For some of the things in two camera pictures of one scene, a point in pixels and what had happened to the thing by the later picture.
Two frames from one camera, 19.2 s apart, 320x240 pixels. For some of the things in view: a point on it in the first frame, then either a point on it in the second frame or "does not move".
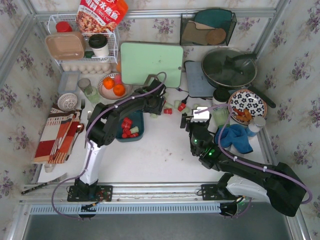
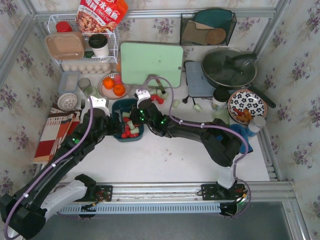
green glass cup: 90,92 does not move
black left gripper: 158,94 → 113,125
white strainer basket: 67,102 does not move
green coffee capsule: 134,130 does not move
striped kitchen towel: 57,136 does not move
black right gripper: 187,122 → 136,114
